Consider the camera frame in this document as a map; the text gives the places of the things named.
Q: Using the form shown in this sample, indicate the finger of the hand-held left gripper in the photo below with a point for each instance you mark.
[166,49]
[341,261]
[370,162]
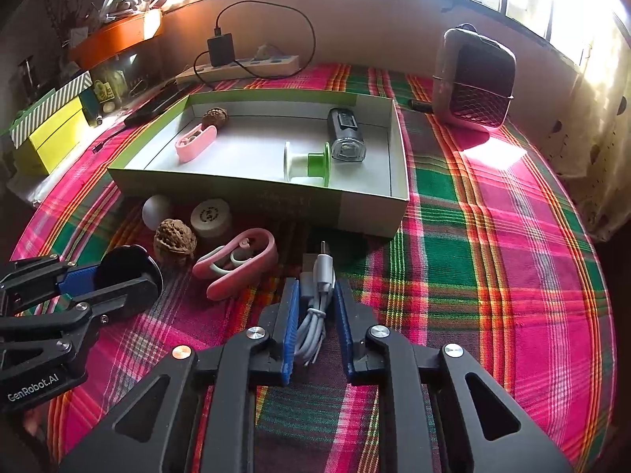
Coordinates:
[79,278]
[123,295]

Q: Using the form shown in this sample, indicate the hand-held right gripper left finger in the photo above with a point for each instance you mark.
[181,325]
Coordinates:
[291,330]

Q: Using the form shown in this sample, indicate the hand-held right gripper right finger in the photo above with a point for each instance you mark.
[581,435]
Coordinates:
[343,330]

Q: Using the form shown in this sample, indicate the black round disc gadget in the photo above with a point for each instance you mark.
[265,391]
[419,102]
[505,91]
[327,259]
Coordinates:
[128,263]

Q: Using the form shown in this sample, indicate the brown walnut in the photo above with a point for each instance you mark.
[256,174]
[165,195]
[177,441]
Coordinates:
[175,241]
[218,118]

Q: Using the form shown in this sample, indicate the pink and white clip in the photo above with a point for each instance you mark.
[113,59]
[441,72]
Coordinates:
[261,251]

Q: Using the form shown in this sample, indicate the white egg-shaped gadget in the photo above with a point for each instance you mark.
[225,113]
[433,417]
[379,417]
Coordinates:
[157,212]

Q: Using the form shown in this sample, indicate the green and white cardboard box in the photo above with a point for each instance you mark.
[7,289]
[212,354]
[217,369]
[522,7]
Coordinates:
[369,212]

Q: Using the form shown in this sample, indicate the pink clip with green pad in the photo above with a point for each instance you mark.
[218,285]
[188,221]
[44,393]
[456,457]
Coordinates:
[194,145]

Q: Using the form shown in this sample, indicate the white and green spool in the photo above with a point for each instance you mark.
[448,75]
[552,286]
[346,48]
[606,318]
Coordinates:
[315,165]

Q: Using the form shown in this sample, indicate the black bike light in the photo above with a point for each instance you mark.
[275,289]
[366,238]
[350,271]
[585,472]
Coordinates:
[346,133]

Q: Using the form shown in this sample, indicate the pink and green plaid blanket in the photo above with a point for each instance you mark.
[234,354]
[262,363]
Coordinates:
[493,281]

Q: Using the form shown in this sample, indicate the yellow box with striped lid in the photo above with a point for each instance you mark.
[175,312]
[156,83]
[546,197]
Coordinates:
[54,103]

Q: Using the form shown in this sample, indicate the yellow green labelled packet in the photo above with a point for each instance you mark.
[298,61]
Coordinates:
[106,93]

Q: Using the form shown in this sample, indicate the black power bank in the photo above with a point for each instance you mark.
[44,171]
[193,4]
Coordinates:
[153,103]

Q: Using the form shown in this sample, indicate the small black plug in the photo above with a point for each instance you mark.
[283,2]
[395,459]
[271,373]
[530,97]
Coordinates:
[420,105]

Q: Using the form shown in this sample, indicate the orange tray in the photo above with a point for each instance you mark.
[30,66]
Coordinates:
[118,37]

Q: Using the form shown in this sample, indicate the black charger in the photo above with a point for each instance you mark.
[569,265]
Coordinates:
[220,50]

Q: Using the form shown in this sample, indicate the dried branches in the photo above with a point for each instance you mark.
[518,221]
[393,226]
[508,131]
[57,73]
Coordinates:
[59,15]

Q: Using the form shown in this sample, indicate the beige power strip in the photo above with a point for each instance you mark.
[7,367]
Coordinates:
[256,65]

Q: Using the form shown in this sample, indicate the white plug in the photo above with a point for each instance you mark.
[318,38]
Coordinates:
[265,51]

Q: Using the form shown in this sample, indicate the small grey fan heater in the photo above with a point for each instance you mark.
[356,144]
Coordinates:
[480,81]

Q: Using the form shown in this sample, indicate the cream dotted curtain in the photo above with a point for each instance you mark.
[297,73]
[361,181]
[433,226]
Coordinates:
[601,157]

